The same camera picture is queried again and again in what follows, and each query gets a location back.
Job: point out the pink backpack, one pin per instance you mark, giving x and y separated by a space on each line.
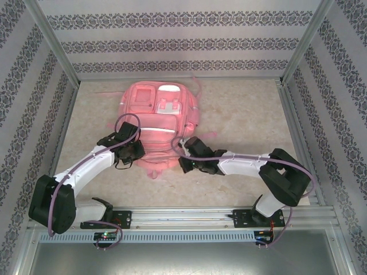
160 120

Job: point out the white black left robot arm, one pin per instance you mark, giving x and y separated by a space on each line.
91 160

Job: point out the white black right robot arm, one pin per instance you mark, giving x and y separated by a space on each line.
243 164

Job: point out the left controller board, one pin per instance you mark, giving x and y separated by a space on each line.
104 235

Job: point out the controller board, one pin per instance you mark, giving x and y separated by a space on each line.
104 235
262 237

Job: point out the right controller board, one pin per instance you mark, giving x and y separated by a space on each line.
262 237

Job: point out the aluminium mounting rail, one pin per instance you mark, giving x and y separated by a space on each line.
177 217

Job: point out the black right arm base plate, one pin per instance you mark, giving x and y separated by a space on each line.
239 219

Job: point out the aluminium back floor rail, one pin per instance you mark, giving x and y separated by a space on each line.
114 78

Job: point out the aluminium floor rail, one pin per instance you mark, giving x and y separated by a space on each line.
114 78
59 143
299 143

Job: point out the aluminium left floor rail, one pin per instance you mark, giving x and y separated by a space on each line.
59 143

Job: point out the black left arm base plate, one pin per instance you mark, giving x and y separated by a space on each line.
123 219

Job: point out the aluminium right floor rail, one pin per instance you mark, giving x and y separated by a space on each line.
299 143

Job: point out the aluminium left frame post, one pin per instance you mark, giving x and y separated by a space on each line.
52 40

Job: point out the aluminium frame post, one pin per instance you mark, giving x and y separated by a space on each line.
308 40
52 40

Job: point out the aluminium right frame post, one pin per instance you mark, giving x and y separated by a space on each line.
308 40

